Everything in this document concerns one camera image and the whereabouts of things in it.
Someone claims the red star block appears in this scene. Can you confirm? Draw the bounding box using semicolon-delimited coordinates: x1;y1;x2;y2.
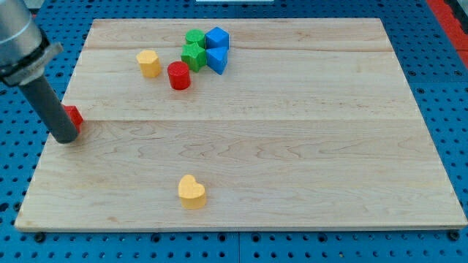
63;104;83;133

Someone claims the red strip at edge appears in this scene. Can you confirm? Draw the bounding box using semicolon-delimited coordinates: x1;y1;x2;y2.
426;0;467;66

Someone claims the green star block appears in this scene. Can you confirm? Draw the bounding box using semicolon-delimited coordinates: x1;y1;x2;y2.
181;43;207;72

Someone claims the green cylinder block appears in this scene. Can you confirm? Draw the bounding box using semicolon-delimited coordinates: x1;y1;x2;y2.
185;28;205;49

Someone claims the yellow hexagon block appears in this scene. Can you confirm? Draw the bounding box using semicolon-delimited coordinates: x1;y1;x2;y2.
136;50;162;77

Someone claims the yellow heart block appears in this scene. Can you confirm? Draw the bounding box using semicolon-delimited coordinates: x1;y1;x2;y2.
178;175;207;210

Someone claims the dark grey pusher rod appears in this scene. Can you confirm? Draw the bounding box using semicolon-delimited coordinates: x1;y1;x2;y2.
19;75;79;144

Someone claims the red cylinder block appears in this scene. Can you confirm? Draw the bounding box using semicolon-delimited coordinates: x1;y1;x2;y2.
167;61;191;91

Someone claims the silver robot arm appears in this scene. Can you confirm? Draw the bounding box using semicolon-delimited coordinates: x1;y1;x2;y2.
1;0;63;87

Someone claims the blue cube block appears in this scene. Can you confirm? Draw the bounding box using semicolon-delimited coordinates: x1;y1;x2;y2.
205;27;230;49

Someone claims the blue triangle block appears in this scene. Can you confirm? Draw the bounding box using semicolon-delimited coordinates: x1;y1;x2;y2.
206;47;228;75

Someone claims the wooden board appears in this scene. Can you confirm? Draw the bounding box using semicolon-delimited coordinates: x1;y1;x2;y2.
15;18;467;232

